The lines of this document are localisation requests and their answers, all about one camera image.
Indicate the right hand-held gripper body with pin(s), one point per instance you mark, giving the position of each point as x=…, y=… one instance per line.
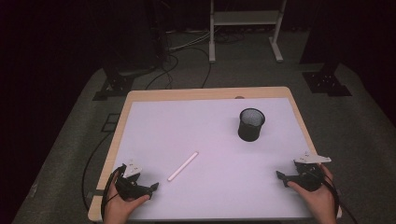
x=308, y=174

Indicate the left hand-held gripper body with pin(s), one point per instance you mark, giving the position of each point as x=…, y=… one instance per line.
x=130, y=183

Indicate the white pen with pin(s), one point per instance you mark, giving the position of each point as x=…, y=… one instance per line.
x=183, y=166

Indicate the black mesh pen holder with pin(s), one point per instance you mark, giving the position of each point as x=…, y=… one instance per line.
x=250, y=125

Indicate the person's left hand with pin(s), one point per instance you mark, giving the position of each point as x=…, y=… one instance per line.
x=122, y=207

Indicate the person's right hand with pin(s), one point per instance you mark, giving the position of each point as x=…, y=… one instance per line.
x=317, y=202

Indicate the white table mat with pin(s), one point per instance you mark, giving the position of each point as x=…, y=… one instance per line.
x=218, y=161

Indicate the black stand base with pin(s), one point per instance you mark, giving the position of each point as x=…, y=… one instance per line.
x=114, y=85
x=327, y=81

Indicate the white metal stand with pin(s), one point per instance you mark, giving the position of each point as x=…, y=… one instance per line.
x=246, y=28

